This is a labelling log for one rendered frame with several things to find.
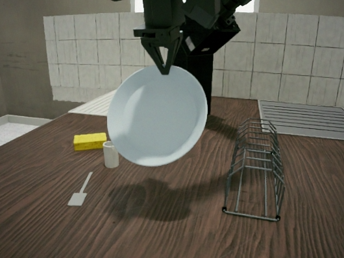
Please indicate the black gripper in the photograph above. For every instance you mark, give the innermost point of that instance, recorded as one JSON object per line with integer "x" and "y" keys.
{"x": 170, "y": 38}

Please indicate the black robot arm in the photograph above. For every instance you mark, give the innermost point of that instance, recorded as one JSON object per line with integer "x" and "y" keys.
{"x": 168, "y": 13}

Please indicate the white ribbed draining mat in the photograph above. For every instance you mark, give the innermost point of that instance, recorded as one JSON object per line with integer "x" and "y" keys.
{"x": 99, "y": 106}

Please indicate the white tiled wall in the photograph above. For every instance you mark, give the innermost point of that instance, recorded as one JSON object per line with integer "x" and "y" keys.
{"x": 296, "y": 58}

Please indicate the yellow sponge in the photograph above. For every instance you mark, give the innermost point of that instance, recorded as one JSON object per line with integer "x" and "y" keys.
{"x": 89, "y": 141}

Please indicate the grey wire dish rack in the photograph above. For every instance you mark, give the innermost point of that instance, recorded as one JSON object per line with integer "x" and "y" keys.
{"x": 275, "y": 166}

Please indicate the grey cup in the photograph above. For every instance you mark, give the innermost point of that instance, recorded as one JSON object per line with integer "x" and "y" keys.
{"x": 110, "y": 155}

